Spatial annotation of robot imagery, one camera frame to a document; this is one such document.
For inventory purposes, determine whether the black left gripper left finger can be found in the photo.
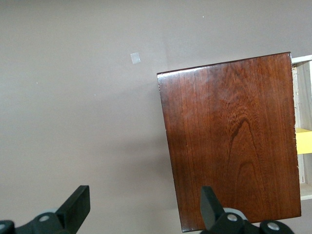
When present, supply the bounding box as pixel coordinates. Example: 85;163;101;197
0;185;91;234

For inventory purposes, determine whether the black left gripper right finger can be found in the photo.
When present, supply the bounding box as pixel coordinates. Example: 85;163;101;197
199;186;296;234

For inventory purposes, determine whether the yellow block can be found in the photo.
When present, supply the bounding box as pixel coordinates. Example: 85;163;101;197
295;129;312;155

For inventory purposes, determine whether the dark brown wooden cabinet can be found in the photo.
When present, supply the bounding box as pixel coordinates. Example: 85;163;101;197
156;51;302;233

